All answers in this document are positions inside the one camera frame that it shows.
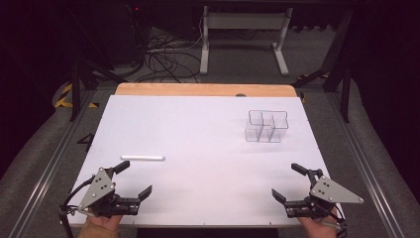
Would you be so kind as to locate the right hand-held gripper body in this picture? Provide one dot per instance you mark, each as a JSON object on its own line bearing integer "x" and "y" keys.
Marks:
{"x": 330, "y": 193}

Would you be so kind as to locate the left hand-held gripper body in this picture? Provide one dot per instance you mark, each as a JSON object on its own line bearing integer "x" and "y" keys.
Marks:
{"x": 99, "y": 190}

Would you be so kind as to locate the white pen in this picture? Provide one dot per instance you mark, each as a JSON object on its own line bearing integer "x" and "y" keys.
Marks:
{"x": 142, "y": 158}

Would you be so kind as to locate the clear acrylic organizer box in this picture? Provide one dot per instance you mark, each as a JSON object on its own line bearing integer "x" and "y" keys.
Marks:
{"x": 266, "y": 127}

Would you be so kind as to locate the person's left hand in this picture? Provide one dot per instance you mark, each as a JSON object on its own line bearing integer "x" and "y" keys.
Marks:
{"x": 100, "y": 226}

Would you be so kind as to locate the person's right hand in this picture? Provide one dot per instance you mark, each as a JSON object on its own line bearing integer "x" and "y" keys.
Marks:
{"x": 318, "y": 228}

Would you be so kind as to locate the white table board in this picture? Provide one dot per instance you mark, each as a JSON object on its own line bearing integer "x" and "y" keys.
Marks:
{"x": 204, "y": 148}

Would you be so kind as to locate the yellow black hazard tape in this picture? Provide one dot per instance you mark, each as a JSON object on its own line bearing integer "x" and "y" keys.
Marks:
{"x": 312, "y": 76}
{"x": 64, "y": 99}

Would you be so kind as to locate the black metal stand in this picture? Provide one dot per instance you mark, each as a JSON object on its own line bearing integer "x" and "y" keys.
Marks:
{"x": 345, "y": 89}
{"x": 76, "y": 89}

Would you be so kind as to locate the aluminium floor rail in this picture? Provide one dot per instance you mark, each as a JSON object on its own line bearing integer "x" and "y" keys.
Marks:
{"x": 369, "y": 172}
{"x": 49, "y": 165}

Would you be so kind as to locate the white metal desk frame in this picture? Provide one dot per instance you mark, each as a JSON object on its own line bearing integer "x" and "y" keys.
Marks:
{"x": 244, "y": 21}

